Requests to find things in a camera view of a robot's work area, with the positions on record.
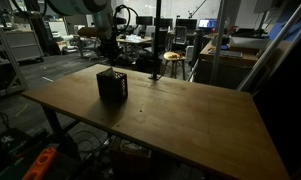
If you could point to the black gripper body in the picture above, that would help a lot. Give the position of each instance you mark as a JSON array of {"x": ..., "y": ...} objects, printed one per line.
[{"x": 109, "y": 48}]

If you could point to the black perforated box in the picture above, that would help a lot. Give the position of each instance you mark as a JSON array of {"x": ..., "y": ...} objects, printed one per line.
[{"x": 114, "y": 89}]

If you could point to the grey cloth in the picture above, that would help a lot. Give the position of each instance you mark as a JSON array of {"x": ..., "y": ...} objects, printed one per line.
[{"x": 109, "y": 73}]

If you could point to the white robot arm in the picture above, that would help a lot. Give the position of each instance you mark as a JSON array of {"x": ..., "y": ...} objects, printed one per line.
[{"x": 102, "y": 13}]

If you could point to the cardboard box under table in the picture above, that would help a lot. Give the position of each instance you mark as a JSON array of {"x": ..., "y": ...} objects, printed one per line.
[{"x": 129, "y": 157}]

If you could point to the black vertical pole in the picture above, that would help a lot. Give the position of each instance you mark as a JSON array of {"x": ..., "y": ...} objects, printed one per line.
[{"x": 154, "y": 75}]

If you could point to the round wooden stool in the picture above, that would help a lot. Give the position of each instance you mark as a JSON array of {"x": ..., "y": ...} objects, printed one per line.
[{"x": 176, "y": 60}]

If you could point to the lit computer monitor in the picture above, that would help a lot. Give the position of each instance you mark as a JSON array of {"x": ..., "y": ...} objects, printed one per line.
[{"x": 207, "y": 23}]

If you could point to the computer keyboard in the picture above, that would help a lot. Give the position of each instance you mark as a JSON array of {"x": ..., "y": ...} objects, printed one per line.
[{"x": 227, "y": 53}]

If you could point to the wooden side desk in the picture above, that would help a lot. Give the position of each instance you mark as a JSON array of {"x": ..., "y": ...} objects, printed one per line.
[{"x": 231, "y": 70}]

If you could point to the orange plastic tool case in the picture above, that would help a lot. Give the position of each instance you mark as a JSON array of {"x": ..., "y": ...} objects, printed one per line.
[{"x": 41, "y": 165}]

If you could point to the grey metal shelf frame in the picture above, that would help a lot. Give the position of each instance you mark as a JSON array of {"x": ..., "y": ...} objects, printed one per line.
[{"x": 11, "y": 78}]

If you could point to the silver aluminium frame strut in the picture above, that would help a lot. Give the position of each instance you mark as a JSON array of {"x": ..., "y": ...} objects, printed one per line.
[{"x": 246, "y": 82}]

